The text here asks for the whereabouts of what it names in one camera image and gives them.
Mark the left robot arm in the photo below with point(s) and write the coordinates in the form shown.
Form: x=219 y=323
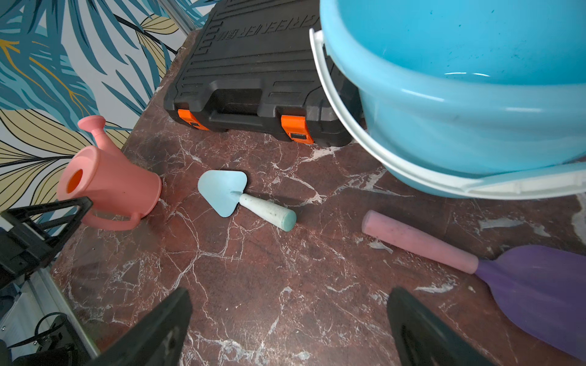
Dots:
x=36 y=235

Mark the pink toy watering can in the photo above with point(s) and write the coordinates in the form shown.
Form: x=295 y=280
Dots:
x=116 y=186

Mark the black plastic tool case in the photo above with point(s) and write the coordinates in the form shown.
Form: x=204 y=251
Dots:
x=252 y=69

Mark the purple toy shovel pink handle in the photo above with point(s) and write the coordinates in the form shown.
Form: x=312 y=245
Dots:
x=539 y=289

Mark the light blue toy trowel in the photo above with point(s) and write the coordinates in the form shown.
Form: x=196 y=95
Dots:
x=224 y=191

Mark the light blue plastic bucket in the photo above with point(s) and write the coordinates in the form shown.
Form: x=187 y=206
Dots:
x=461 y=99

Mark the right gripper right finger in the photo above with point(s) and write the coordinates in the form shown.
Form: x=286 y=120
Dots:
x=421 y=338

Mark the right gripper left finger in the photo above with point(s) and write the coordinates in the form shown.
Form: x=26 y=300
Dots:
x=157 y=339

